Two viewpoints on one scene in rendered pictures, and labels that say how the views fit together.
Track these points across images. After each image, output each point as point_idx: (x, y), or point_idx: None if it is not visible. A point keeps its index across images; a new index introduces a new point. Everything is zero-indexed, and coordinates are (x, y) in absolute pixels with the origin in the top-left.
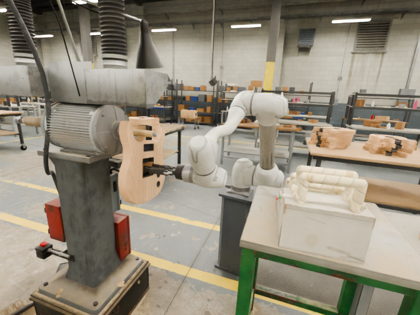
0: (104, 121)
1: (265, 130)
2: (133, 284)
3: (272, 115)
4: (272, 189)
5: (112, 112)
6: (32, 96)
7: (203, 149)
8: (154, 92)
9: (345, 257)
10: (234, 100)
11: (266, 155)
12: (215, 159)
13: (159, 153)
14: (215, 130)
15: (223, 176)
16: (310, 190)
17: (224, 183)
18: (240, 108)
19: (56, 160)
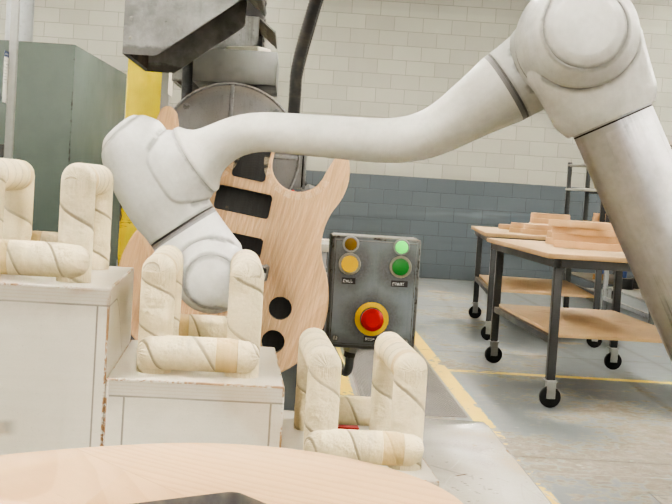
0: (186, 121)
1: (585, 164)
2: None
3: (534, 73)
4: (462, 433)
5: (218, 100)
6: (173, 79)
7: (105, 146)
8: (164, 16)
9: None
10: None
11: (653, 318)
12: (164, 192)
13: (297, 237)
14: (234, 117)
15: (186, 261)
16: (303, 353)
17: (187, 287)
18: (488, 62)
19: None
